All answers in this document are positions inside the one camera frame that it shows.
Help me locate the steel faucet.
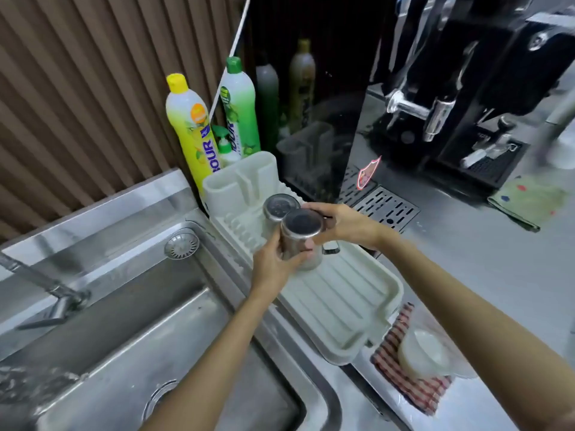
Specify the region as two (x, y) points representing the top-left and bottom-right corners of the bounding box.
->
(0, 251), (91, 331)

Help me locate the white plastic bowl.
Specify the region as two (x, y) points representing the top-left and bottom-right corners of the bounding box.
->
(397, 329), (453, 380)

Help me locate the white plastic dish rack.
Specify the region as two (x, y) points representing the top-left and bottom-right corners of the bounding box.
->
(202, 151), (404, 367)

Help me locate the person's left hand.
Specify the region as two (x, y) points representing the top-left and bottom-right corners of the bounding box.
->
(250, 228), (314, 302)

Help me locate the steel cup with dark lid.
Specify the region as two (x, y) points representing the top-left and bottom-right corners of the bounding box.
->
(262, 193), (301, 239)
(280, 208), (325, 271)

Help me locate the round steel sink strainer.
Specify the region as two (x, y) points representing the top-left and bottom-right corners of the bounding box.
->
(164, 228), (201, 261)

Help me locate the thin white rod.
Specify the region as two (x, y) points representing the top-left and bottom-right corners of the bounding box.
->
(208, 0), (251, 122)

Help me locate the person's right forearm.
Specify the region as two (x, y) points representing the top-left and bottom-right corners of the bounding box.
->
(376, 231), (575, 431)

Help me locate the steel portafilter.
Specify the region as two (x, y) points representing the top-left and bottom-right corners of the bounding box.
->
(459, 116), (518, 169)

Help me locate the green dotted cloth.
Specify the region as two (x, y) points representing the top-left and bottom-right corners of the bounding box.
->
(487, 175), (569, 233)

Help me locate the steel drip tray grille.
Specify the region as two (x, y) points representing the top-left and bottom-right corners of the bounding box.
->
(336, 165), (421, 235)

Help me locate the small green pump bottle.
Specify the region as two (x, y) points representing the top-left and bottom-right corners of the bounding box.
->
(211, 125), (242, 167)

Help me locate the yellow-capped dish soap bottle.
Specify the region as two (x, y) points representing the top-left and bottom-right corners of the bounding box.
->
(165, 73), (221, 194)

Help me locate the black espresso machine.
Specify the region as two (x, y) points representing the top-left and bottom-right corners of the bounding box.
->
(367, 0), (575, 194)

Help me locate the person's right hand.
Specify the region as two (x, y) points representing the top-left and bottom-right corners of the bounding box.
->
(301, 201), (399, 253)

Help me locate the red checked cloth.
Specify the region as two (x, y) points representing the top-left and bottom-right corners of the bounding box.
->
(370, 302), (455, 416)

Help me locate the stainless steel sink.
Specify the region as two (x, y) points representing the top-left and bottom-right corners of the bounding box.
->
(0, 168), (343, 431)

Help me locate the green-capped dish soap bottle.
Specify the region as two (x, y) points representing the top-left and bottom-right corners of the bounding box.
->
(219, 56), (261, 158)

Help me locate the person's left forearm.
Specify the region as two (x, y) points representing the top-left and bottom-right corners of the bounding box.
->
(139, 286), (280, 431)

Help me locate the black glossy appliance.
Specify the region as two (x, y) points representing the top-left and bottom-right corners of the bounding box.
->
(242, 0), (391, 205)

